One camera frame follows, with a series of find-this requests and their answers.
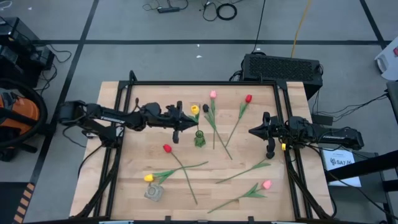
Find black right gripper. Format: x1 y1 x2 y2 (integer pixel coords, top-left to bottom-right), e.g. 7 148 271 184
248 111 289 152

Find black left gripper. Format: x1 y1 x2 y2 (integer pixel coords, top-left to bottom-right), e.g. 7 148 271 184
164 101 199 144

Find black artificial tulip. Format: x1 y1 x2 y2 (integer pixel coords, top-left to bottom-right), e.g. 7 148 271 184
202 104 233 161

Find red tulip bare stem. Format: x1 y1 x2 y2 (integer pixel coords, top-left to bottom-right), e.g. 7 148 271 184
162 144 199 205

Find green stem without bloom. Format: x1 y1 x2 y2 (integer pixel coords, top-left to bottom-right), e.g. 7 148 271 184
215 150 276 184

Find red tulip with leaves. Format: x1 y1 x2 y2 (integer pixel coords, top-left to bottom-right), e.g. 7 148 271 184
224 94 253 147

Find pink tulip narrow leaves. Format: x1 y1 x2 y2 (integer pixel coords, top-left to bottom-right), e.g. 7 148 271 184
209 90 218 150

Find pink tulip spread leaves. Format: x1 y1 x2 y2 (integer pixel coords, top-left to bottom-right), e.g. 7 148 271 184
207 179 274 214

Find yellow artificial tulip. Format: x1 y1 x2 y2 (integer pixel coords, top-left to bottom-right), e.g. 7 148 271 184
143 161 209 185
187 105 201 134

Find green glass vase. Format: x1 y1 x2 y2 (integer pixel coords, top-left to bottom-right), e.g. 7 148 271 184
194 129 206 148

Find clear glass vase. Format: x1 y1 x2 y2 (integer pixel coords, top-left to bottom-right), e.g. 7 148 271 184
144 183 165 202

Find black power adapter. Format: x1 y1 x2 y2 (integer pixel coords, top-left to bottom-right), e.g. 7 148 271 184
312 114 333 126

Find black computer case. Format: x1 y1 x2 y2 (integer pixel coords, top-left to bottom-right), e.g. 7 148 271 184
241 53 324 100

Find white paper sign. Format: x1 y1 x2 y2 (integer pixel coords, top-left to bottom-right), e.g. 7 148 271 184
322 148 363 187

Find black power strip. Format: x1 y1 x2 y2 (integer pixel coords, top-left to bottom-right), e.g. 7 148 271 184
157 6 181 14

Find black metal side stand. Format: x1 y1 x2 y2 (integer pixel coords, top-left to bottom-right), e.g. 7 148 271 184
320 147 398 224

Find dark grey box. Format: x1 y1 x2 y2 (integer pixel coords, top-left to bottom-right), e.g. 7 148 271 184
386 80 398 125

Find white plastic object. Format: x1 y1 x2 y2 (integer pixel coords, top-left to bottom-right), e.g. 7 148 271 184
374 45 398 81

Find orange vacuum cleaner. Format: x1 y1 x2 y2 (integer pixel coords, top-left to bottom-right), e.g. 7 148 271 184
0 88 41 131
0 77 49 149

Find small black electronics box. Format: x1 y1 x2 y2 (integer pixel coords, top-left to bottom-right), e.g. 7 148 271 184
30 46 55 71

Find large black electronics box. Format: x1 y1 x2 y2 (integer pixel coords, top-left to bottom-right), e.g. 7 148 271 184
0 17 38 63

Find black aluminium table frame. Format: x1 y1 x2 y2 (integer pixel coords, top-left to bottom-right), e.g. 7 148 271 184
74 70 335 223

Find long black cable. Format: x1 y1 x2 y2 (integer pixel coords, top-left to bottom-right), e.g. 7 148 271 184
251 0 267 54

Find yellow cable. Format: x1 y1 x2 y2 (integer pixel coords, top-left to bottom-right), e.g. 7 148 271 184
290 0 312 59

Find coiled black cable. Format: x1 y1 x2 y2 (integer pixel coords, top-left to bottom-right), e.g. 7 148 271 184
216 2 238 21

